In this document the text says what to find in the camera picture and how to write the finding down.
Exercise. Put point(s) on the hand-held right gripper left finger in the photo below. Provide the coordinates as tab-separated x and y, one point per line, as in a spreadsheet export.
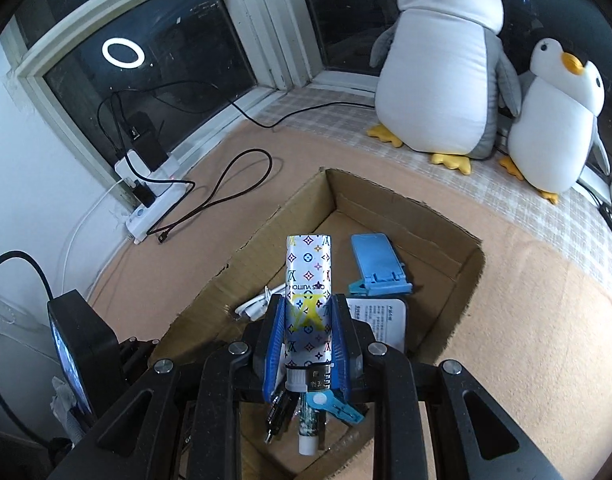
275	345

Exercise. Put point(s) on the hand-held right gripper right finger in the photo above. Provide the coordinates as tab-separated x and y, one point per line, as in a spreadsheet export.
342	345

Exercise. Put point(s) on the white patterned lighter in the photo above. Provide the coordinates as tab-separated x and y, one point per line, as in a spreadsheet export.
308	285

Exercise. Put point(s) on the white power adapter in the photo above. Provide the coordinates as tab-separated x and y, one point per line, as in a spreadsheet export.
128	166

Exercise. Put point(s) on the white tin box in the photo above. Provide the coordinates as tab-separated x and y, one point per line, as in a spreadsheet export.
383	320

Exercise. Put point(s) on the small blue clip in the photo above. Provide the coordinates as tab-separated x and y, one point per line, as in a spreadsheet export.
336	407

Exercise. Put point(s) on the black pen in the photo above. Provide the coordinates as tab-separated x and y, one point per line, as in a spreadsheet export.
278	412

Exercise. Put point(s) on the white power strip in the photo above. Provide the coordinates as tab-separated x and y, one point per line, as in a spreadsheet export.
156	205

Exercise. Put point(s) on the large penguin plush toy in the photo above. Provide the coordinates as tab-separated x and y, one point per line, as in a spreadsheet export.
436	85

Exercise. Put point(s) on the blue phone stand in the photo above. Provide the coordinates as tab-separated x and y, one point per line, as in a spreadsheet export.
373	260

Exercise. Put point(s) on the white window frame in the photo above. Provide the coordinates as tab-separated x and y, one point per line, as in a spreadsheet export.
266	25

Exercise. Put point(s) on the small penguin plush toy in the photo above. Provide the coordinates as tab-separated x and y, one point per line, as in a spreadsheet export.
551	130

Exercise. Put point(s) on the white green lip balm tube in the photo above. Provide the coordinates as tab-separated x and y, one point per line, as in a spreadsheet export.
310	427

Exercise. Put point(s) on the brown cardboard box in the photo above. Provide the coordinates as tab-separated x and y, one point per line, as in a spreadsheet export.
386	220

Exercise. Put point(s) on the small black plug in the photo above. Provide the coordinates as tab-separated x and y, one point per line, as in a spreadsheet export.
143	192

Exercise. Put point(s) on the plaid blanket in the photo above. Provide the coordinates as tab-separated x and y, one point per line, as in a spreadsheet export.
336	125

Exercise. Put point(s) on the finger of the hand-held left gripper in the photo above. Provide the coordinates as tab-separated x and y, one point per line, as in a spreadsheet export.
136	360

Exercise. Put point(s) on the black power adapter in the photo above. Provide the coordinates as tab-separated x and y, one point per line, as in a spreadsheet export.
146	137

